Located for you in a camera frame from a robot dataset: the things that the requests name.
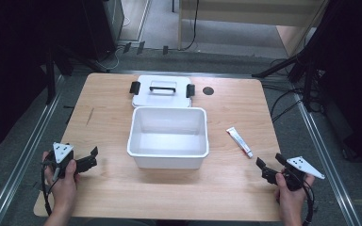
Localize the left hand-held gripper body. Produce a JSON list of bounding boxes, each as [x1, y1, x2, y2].
[[42, 141, 77, 181]]

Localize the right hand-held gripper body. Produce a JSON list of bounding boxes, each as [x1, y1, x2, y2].
[[275, 155, 326, 192]]

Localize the white ointment tube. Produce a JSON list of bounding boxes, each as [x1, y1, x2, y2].
[[225, 126, 255, 159]]

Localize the white plastic storage box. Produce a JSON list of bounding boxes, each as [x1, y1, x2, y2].
[[126, 105, 210, 170]]

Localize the person's right hand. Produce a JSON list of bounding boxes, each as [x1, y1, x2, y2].
[[273, 171, 316, 220]]

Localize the person's left hand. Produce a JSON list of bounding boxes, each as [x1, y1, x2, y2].
[[41, 151, 81, 218]]

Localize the black metal stand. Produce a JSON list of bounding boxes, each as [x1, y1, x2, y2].
[[42, 45, 109, 105]]

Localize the black tripod stand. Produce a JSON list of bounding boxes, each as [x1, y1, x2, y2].
[[252, 46, 323, 113]]

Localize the dark curtain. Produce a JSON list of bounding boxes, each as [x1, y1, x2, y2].
[[0, 0, 91, 158], [304, 0, 362, 172]]

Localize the black cabinet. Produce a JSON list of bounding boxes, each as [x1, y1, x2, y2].
[[81, 0, 125, 63]]

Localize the light wooden furniture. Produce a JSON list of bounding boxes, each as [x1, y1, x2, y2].
[[177, 0, 330, 58]]

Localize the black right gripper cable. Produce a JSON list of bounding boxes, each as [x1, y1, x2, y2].
[[301, 180, 316, 226]]

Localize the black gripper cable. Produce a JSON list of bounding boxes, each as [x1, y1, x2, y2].
[[41, 159, 60, 218], [301, 180, 316, 226]]

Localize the aluminium floor rail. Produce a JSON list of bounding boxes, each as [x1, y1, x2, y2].
[[293, 92, 362, 226], [0, 74, 66, 226]]

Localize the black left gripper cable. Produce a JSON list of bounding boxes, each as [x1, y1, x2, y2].
[[41, 159, 60, 218]]

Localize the black floor cables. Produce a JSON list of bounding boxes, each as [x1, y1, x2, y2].
[[261, 59, 315, 124]]

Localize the white box lid black handle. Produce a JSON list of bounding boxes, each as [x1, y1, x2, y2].
[[128, 74, 196, 109]]

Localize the white floor cable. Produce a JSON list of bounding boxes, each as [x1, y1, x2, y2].
[[102, 15, 132, 71]]

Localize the black hanging cable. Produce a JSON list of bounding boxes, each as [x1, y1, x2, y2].
[[180, 0, 201, 52]]

